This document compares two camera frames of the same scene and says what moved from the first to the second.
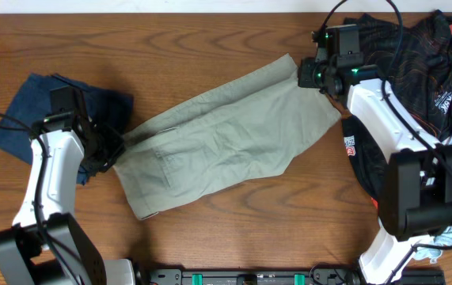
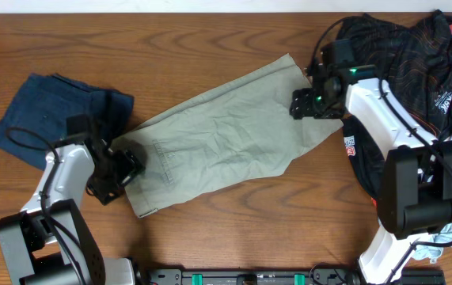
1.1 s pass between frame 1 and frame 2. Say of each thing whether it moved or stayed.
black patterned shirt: stayed
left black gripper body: moved
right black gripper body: moved
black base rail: stayed
